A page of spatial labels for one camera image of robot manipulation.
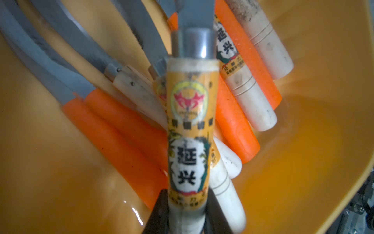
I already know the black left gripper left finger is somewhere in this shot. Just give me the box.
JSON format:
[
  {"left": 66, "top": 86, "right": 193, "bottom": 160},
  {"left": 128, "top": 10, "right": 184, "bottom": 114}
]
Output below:
[{"left": 142, "top": 189, "right": 169, "bottom": 234}]

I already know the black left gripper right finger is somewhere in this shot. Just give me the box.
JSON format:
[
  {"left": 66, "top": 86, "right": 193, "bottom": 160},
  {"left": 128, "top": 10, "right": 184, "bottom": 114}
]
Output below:
[{"left": 204, "top": 188, "right": 233, "bottom": 234}]

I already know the orange handle sickle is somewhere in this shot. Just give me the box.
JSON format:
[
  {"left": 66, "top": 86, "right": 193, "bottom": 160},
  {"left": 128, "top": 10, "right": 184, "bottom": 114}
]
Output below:
[
  {"left": 166, "top": 1, "right": 260, "bottom": 163},
  {"left": 215, "top": 0, "right": 282, "bottom": 110},
  {"left": 1, "top": 1, "right": 168, "bottom": 171},
  {"left": 0, "top": 0, "right": 168, "bottom": 211}
]

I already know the wooden handle sickle with label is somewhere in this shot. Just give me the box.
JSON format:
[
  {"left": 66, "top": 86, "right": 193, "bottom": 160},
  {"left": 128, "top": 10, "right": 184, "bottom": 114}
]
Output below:
[{"left": 167, "top": 1, "right": 219, "bottom": 234}]

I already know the yellow plastic tray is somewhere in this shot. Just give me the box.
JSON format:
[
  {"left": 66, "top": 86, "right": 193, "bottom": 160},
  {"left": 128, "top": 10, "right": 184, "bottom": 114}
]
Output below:
[{"left": 1, "top": 1, "right": 374, "bottom": 234}]

